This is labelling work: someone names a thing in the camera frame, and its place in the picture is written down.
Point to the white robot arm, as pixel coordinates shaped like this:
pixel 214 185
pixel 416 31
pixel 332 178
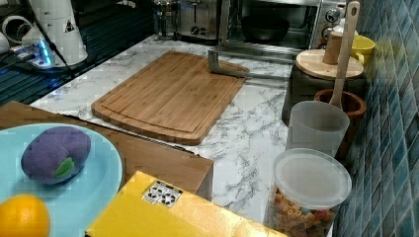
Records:
pixel 53 40

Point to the dark pan inside oven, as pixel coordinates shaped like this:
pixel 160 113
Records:
pixel 264 28

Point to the stainless steel toaster oven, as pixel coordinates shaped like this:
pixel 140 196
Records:
pixel 311 21

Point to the bamboo cutting board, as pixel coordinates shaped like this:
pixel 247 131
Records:
pixel 175 98

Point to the silver two-slot toaster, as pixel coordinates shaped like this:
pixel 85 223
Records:
pixel 198 19

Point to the frosted plastic cup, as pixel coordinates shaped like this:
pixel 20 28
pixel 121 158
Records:
pixel 317 125

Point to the yellow cereal box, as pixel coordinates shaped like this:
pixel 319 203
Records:
pixel 148 207

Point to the glass french press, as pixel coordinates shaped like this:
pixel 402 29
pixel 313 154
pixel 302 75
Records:
pixel 165 13

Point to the dark canister with wooden lid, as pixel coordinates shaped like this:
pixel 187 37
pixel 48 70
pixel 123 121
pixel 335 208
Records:
pixel 315 70

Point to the pasta container with clear lid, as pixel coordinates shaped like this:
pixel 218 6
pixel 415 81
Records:
pixel 308 187

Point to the purple plush eggplant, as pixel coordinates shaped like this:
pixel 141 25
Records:
pixel 56 155

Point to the light blue plate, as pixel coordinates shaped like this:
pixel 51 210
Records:
pixel 74 204

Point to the yellow mug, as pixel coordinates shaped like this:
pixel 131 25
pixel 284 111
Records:
pixel 362 49

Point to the wooden spoon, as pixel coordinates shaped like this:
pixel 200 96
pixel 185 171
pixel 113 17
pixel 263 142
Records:
pixel 353 10

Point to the orange toy fruit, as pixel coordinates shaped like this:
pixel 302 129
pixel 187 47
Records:
pixel 24 216

